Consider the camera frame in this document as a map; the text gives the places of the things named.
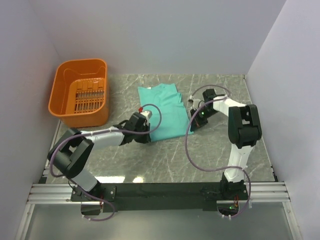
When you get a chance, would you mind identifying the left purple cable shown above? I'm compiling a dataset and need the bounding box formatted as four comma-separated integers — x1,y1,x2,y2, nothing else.
48,103,163,222

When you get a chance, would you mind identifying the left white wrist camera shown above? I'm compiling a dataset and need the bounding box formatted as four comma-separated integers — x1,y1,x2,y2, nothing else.
138,107,153,121

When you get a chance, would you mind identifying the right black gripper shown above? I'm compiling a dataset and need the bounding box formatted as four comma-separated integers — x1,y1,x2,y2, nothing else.
190,107,219,133

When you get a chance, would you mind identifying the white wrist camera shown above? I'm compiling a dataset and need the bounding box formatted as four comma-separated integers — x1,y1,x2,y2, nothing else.
188,95,201,110
138,107,153,121

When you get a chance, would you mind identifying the orange plastic basket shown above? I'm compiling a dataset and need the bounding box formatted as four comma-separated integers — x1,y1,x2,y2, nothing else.
48,58,110,128

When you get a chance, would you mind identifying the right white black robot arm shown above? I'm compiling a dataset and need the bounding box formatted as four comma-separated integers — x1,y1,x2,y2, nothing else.
187,88,262,200

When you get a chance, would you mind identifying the teal t shirt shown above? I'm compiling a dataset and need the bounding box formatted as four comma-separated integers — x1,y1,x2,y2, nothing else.
137,83,190,142

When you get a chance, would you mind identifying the aluminium frame rail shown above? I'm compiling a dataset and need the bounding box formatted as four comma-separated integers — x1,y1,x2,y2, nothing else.
26,119,291,203

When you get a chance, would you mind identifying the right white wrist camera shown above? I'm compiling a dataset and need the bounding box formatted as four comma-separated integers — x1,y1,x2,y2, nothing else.
188,95,201,110

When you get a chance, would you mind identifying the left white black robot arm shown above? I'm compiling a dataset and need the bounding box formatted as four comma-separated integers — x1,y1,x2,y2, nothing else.
47,110,152,201

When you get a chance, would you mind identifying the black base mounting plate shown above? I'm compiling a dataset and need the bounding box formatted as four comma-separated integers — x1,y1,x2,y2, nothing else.
69,182,251,216

